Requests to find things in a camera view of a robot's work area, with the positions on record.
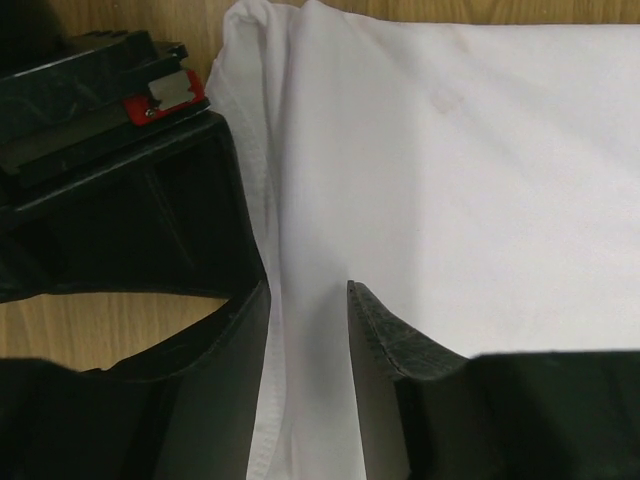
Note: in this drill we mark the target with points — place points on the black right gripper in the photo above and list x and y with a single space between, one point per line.
166 214

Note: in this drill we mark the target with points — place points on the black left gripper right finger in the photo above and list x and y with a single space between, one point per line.
426 412

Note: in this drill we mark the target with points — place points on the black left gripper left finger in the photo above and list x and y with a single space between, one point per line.
183 409

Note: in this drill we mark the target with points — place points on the white t-shirt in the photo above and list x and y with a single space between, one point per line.
483 181

